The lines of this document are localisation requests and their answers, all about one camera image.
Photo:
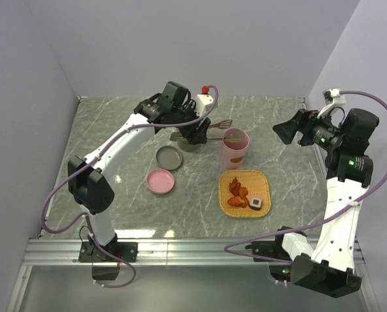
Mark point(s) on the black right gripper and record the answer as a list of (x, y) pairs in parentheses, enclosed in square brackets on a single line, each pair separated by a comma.
[(305, 121)]

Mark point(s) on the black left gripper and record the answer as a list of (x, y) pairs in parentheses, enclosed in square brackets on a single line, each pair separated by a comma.
[(197, 134)]

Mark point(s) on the metal serving tongs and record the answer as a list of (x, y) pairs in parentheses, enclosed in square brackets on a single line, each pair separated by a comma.
[(215, 131)]

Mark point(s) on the red food piece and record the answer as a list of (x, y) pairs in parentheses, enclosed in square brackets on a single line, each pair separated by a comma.
[(234, 187)]

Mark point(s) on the orange food piece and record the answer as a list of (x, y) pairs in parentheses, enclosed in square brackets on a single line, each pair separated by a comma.
[(235, 202)]

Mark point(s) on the orange chicken wing piece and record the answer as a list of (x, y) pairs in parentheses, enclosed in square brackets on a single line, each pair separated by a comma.
[(243, 192)]

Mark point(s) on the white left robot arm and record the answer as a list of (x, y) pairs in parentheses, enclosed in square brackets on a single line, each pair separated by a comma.
[(89, 177)]

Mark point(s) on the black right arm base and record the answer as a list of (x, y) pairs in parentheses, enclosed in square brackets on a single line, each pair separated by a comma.
[(280, 273)]

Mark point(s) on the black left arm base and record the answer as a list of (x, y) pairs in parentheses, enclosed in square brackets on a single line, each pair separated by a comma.
[(106, 261)]

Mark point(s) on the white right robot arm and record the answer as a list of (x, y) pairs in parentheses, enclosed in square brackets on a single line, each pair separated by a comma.
[(329, 267)]

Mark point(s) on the grey cylindrical canister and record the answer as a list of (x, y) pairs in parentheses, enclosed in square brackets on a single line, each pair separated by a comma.
[(184, 145)]

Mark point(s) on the grey round lid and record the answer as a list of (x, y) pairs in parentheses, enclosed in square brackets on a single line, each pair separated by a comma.
[(169, 158)]

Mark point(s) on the pink cylindrical canister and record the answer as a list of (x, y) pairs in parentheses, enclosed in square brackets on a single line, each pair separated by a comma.
[(232, 154)]

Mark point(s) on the woven bamboo tray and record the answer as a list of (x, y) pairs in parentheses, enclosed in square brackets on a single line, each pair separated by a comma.
[(257, 185)]

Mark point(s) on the pink round lid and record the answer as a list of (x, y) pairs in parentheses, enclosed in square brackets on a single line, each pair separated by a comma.
[(160, 181)]

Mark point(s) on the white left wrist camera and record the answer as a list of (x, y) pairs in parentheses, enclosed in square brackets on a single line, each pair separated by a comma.
[(204, 102)]

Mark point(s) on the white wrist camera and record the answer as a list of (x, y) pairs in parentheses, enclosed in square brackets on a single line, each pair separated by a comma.
[(333, 100), (204, 102)]

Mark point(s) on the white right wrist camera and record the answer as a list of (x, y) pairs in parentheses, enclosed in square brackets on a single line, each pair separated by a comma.
[(333, 100)]

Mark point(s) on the aluminium front rail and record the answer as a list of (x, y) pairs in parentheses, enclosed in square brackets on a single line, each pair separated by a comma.
[(172, 275)]

